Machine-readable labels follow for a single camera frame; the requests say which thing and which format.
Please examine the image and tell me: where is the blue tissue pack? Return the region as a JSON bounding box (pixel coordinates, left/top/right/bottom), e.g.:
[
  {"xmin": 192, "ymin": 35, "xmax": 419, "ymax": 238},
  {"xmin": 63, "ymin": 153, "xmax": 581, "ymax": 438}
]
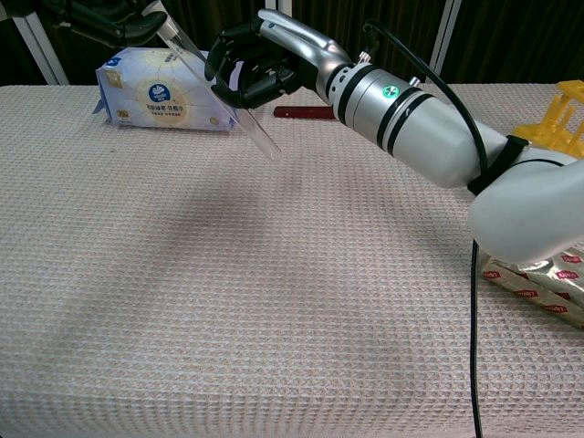
[{"xmin": 93, "ymin": 45, "xmax": 243, "ymax": 133}]

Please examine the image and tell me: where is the gold foil snack package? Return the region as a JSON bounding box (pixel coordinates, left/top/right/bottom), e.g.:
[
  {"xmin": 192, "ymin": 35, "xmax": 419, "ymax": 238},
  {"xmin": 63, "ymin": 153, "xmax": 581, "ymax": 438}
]
[{"xmin": 482, "ymin": 245, "xmax": 584, "ymax": 332}]

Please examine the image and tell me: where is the dark red folded fan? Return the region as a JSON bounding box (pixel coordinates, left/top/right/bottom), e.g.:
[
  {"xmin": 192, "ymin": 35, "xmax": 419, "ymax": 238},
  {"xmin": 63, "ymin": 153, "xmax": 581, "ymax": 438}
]
[{"xmin": 272, "ymin": 105, "xmax": 339, "ymax": 122}]

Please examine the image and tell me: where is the yellow plastic tray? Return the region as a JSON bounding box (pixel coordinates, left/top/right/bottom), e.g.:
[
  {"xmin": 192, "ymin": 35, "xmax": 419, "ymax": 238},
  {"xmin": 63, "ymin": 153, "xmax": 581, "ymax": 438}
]
[{"xmin": 514, "ymin": 79, "xmax": 584, "ymax": 160}]

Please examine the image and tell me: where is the clear glass tube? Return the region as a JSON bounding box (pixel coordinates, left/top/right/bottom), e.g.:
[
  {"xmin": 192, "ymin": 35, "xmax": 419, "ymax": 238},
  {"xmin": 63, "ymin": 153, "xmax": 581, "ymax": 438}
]
[{"xmin": 144, "ymin": 0, "xmax": 282, "ymax": 162}]

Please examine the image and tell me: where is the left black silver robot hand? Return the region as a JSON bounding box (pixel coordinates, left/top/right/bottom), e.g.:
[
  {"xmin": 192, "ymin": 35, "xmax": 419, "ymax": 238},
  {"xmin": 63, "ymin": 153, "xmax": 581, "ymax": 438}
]
[{"xmin": 38, "ymin": 0, "xmax": 168, "ymax": 49}]

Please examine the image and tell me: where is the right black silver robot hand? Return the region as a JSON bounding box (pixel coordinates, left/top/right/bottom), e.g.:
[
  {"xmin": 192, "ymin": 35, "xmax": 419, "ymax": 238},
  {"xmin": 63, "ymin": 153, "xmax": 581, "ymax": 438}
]
[{"xmin": 203, "ymin": 8, "xmax": 355, "ymax": 110}]

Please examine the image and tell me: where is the beige waffle tablecloth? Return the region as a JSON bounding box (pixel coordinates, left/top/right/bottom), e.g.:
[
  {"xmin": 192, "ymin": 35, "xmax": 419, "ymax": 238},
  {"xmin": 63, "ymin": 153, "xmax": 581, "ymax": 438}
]
[{"xmin": 0, "ymin": 82, "xmax": 584, "ymax": 438}]

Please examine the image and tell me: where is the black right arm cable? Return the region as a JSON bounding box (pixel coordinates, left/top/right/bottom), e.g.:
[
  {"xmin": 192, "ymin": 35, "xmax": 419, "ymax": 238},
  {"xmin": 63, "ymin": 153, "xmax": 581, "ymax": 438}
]
[{"xmin": 362, "ymin": 20, "xmax": 489, "ymax": 438}]

